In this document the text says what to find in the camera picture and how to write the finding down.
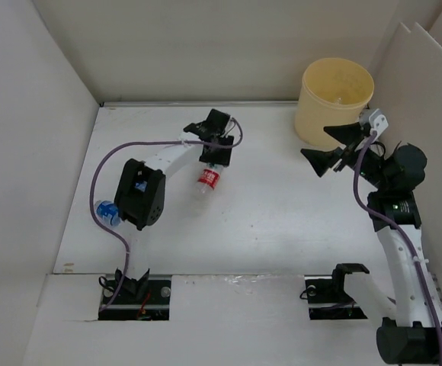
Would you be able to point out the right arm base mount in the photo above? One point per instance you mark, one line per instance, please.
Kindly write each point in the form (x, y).
(326, 303)

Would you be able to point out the blue label bottle lower left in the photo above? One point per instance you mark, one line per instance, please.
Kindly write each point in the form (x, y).
(108, 213)

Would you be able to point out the yellow plastic bin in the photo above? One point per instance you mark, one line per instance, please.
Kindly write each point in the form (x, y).
(334, 91)

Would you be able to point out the red label plastic bottle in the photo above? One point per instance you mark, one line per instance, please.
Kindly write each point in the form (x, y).
(208, 179)

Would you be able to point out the blue label bottle upper left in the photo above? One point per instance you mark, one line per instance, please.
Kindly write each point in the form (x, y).
(141, 186)

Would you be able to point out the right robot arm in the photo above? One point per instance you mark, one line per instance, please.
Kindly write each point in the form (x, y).
(409, 325)

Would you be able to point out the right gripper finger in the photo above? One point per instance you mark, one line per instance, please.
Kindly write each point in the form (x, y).
(321, 161)
(350, 134)

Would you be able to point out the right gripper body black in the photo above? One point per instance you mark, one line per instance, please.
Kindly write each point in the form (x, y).
(371, 168)

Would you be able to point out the blue label bottle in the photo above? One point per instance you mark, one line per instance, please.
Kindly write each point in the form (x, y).
(108, 213)
(141, 186)

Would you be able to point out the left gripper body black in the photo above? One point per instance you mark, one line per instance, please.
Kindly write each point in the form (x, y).
(219, 156)

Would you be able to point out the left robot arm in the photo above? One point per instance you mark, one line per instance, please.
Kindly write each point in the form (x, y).
(140, 195)

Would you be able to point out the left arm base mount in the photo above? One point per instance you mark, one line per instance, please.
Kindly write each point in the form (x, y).
(144, 299)

